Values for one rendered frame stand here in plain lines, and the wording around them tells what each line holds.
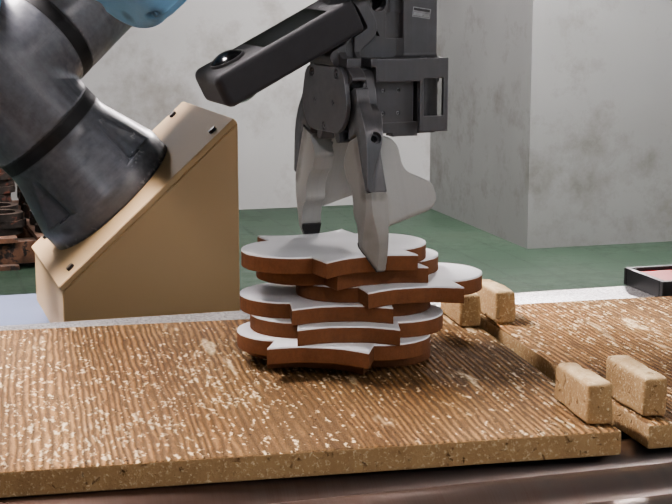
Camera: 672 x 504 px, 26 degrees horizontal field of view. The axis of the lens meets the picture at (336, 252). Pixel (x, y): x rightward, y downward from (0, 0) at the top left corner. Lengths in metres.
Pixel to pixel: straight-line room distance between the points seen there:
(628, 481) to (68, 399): 0.36
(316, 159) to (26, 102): 0.43
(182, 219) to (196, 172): 0.05
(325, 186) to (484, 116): 6.23
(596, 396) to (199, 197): 0.58
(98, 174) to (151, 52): 6.47
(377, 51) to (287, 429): 0.29
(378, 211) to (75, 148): 0.50
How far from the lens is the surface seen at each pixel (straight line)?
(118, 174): 1.42
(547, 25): 6.80
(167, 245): 1.38
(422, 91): 1.03
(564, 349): 1.10
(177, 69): 7.90
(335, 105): 1.01
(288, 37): 0.99
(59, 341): 1.13
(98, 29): 1.46
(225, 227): 1.39
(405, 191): 1.01
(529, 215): 6.85
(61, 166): 1.42
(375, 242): 0.99
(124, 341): 1.12
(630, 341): 1.13
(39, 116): 1.42
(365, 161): 0.99
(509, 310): 1.17
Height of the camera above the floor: 1.20
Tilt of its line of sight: 10 degrees down
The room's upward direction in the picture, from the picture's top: straight up
